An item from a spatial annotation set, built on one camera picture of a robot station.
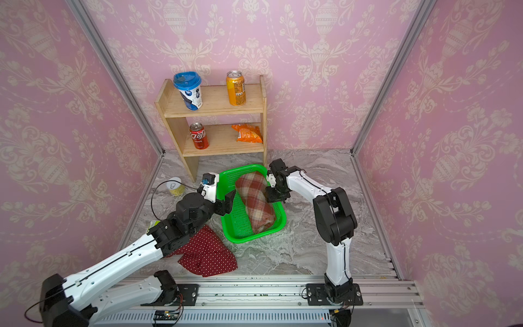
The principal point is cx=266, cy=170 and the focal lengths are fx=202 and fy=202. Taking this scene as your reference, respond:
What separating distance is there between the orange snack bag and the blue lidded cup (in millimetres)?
232

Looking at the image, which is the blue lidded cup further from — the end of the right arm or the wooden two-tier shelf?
the end of the right arm

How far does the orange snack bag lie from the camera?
3.00 ft
